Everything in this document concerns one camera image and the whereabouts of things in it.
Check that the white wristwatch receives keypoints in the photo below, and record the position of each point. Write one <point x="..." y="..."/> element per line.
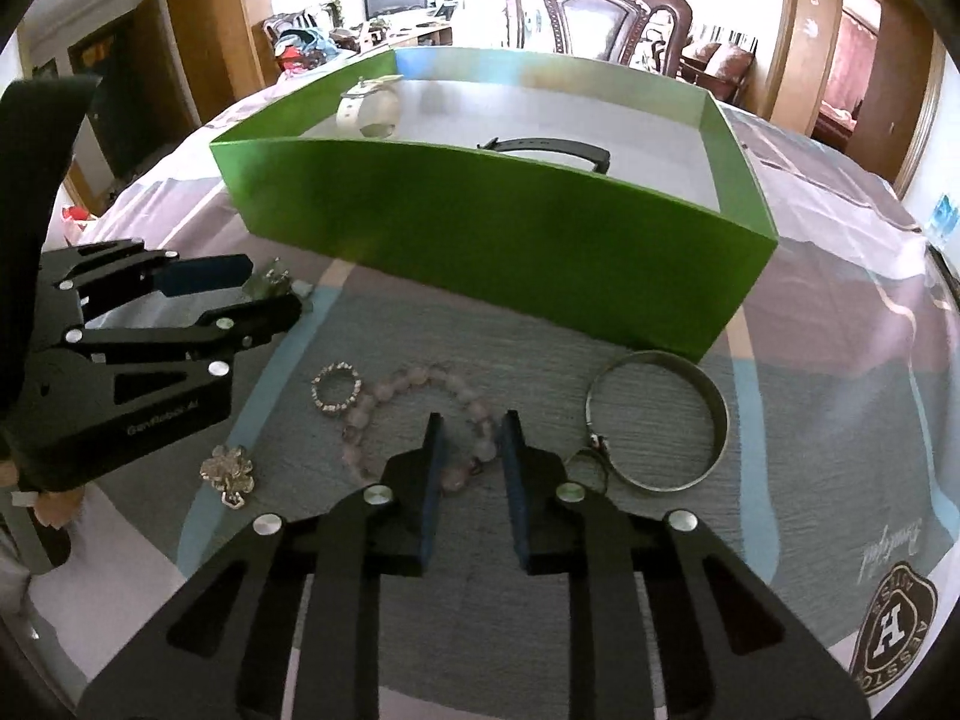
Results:
<point x="371" y="109"/>

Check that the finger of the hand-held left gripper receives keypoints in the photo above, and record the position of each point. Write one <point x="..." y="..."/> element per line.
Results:
<point x="255" y="319"/>
<point x="210" y="271"/>

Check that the black wristwatch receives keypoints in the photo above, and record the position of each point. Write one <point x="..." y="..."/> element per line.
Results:
<point x="555" y="144"/>

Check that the person's left hand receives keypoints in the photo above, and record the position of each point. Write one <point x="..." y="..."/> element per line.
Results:
<point x="60" y="508"/>

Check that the silver bangle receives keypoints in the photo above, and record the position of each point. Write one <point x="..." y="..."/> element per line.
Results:
<point x="718" y="420"/>

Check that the pile of clothes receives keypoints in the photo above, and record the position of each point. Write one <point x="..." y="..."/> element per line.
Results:
<point x="311" y="45"/>

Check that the carved dark wooden chair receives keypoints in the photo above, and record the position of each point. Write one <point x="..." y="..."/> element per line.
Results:
<point x="675" y="22"/>

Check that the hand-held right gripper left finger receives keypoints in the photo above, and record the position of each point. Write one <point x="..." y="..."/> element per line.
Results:
<point x="431" y="510"/>

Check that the wooden sofa with cushions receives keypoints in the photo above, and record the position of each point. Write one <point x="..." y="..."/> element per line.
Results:
<point x="720" y="64"/>

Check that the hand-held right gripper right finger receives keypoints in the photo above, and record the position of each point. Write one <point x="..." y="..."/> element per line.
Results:
<point x="512" y="502"/>

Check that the green cardboard box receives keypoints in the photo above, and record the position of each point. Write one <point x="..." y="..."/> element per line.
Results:
<point x="487" y="225"/>

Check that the clear plastic water bottle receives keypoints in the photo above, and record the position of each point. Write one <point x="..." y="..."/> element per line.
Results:
<point x="945" y="221"/>

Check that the wooden television cabinet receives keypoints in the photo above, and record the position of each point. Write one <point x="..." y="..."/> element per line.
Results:
<point x="420" y="36"/>

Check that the silver flower brooch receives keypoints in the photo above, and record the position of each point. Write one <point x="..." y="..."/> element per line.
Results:
<point x="225" y="469"/>

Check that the dark wooden armchair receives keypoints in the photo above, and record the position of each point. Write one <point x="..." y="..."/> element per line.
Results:
<point x="271" y="34"/>

